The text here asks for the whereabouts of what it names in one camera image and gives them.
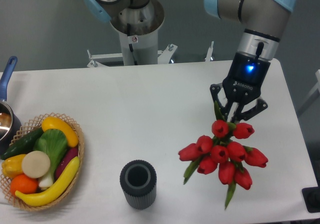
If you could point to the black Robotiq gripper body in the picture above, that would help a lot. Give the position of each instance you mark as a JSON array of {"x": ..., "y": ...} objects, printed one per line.
[{"x": 244, "y": 80}]

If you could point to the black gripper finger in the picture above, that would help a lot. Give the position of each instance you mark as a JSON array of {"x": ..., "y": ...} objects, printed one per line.
[
  {"x": 240, "y": 115},
  {"x": 222, "y": 106}
]

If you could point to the red tulip bouquet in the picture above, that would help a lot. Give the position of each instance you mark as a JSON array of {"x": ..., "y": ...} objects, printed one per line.
[{"x": 222, "y": 153}]

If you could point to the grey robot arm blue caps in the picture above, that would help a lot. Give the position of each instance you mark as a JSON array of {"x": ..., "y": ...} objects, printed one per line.
[{"x": 264, "y": 20}]

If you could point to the dark grey ribbed vase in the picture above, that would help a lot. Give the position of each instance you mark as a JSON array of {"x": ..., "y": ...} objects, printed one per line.
[{"x": 138, "y": 181}]

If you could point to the black device at table edge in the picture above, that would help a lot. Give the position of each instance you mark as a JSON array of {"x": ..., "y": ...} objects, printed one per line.
[{"x": 311, "y": 196}]

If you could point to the purple eggplant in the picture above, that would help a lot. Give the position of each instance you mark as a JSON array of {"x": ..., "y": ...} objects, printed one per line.
[{"x": 70, "y": 154}]

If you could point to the yellow squash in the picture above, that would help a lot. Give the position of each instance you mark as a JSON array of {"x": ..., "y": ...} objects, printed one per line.
[{"x": 53, "y": 122}]

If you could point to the green bok choy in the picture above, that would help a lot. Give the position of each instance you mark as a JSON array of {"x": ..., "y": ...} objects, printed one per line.
[{"x": 52, "y": 142}]

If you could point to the woven wicker basket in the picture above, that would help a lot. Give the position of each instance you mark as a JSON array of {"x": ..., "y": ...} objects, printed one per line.
[{"x": 24, "y": 129}]

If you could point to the beige round disc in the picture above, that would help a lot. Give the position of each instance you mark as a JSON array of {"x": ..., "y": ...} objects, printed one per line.
[{"x": 35, "y": 164}]

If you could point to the green cucumber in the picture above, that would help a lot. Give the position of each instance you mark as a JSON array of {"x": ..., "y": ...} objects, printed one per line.
[{"x": 23, "y": 145}]

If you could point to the yellow banana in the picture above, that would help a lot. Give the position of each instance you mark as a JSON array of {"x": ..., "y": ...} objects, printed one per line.
[{"x": 56, "y": 190}]

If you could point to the orange fruit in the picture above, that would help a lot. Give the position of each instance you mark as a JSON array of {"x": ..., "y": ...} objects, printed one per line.
[{"x": 23, "y": 184}]

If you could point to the yellow bell pepper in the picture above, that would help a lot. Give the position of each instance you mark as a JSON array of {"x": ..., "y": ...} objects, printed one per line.
[{"x": 12, "y": 166}]

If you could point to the white frame at right edge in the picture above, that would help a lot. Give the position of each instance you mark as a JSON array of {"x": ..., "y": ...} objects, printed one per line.
[{"x": 311, "y": 97}]

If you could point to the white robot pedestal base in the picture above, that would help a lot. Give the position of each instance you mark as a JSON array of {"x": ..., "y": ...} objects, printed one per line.
[{"x": 138, "y": 34}]

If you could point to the blue handled saucepan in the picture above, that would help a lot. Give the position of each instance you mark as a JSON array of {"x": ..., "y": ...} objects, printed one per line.
[{"x": 9, "y": 122}]

